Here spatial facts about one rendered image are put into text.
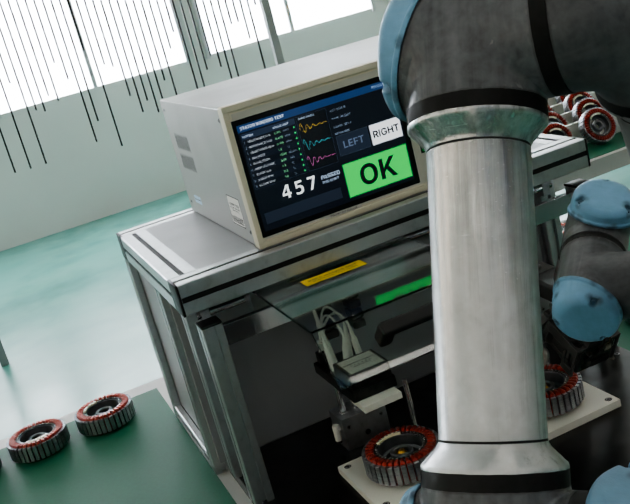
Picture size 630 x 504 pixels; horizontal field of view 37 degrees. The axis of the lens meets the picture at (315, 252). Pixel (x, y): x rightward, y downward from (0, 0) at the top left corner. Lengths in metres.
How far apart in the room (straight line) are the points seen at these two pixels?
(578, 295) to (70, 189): 6.74
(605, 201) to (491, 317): 0.43
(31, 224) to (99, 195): 0.57
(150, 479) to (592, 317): 0.83
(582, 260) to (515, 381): 0.38
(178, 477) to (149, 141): 6.23
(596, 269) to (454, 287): 0.36
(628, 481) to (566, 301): 0.37
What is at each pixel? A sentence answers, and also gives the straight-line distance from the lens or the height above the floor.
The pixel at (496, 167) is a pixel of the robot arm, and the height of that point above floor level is 1.29.
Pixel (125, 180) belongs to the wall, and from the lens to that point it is 7.67.
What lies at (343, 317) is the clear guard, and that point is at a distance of 1.13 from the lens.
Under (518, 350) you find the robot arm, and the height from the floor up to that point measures 1.16.
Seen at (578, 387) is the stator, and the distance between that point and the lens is 1.40.
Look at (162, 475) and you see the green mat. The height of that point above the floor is 0.75.
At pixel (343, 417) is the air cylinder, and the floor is 0.82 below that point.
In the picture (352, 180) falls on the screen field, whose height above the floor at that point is 1.17.
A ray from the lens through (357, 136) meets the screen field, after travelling 1.34.
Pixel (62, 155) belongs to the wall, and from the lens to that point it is 7.57.
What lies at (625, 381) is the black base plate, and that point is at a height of 0.77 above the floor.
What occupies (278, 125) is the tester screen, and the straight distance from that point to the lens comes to 1.30.
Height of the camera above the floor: 1.47
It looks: 17 degrees down
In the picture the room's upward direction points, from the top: 15 degrees counter-clockwise
